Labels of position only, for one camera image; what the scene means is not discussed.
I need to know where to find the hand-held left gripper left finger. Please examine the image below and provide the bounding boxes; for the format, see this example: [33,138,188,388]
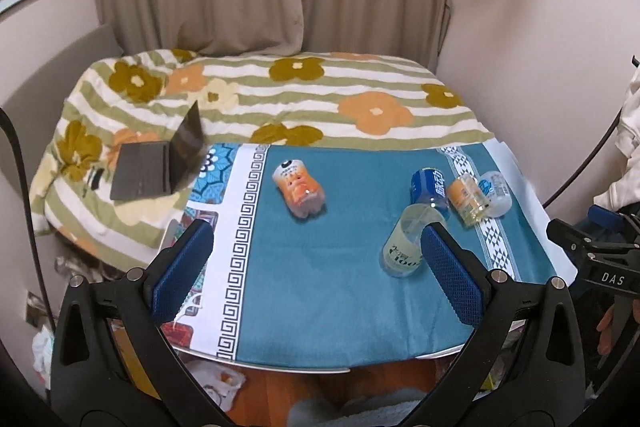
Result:
[50,219,227,427]

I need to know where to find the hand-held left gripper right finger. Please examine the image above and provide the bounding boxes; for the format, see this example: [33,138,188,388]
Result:
[400,222,587,427]

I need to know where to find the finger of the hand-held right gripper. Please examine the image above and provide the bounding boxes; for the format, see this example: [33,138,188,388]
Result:
[546,218,640,258]
[587,204,640,238]

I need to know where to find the clear cup with orange label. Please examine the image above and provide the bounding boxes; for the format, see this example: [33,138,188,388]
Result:
[446,173,493,228]

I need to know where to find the person's right hand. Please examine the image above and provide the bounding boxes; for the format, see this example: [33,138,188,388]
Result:
[596,306,621,355]

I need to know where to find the white clothing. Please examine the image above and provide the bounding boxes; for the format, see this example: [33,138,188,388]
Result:
[592,57,640,214]

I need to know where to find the grey laptop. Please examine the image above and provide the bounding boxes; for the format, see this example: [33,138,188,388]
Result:
[109,99,206,202]

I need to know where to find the teal patterned tablecloth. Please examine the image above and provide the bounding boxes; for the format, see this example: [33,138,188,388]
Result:
[165,142,562,370]

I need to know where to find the small black device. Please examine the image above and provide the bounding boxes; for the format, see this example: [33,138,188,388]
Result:
[82,167,107,196]

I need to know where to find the orange drink bottle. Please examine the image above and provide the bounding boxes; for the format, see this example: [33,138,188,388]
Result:
[272,159,327,219]

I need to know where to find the white plastic bag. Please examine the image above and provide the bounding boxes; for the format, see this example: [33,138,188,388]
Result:
[31,324,57,390]

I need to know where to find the white towel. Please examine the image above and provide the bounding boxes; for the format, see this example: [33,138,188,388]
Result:
[287,387,431,427]

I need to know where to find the striped floral blanket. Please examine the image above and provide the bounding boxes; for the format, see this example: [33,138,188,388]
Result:
[29,49,497,275]

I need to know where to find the thin black cable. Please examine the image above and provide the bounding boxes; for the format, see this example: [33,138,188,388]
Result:
[542,104,628,208]

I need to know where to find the thick black cable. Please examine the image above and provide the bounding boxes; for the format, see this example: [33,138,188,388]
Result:
[0,108,57,328]

